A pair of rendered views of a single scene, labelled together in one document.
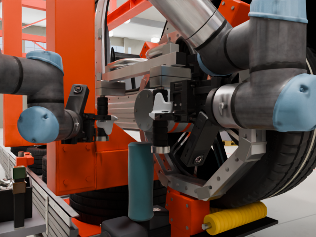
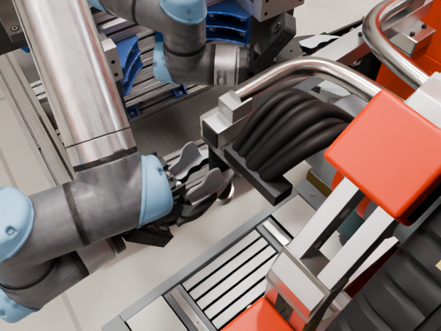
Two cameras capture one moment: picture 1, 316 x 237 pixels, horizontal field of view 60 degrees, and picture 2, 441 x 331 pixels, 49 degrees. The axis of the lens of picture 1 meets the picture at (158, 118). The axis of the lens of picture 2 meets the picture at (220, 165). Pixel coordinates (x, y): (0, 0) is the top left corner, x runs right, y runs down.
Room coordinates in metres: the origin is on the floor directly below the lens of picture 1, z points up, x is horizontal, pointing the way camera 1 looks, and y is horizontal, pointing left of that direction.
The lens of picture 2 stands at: (0.61, -0.43, 1.42)
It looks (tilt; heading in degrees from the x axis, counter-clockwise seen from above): 54 degrees down; 86
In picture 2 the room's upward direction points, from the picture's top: straight up
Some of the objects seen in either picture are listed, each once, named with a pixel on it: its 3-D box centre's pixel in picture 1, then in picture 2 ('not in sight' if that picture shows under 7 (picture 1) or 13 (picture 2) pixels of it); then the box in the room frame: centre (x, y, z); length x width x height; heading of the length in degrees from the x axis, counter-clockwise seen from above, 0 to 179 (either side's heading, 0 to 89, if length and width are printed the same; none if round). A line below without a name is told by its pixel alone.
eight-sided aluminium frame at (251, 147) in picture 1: (188, 110); (420, 201); (0.91, -0.10, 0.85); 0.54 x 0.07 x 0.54; 34
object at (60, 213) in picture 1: (28, 183); not in sight; (2.22, 1.05, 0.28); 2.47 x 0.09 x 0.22; 34
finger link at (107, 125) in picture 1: (108, 124); (323, 95); (0.84, 0.15, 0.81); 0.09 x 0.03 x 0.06; 136
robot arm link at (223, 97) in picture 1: (233, 106); (88, 239); (0.46, -0.13, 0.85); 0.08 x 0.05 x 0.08; 124
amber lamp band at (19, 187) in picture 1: (18, 186); not in sight; (0.93, 0.48, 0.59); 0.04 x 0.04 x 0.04; 34
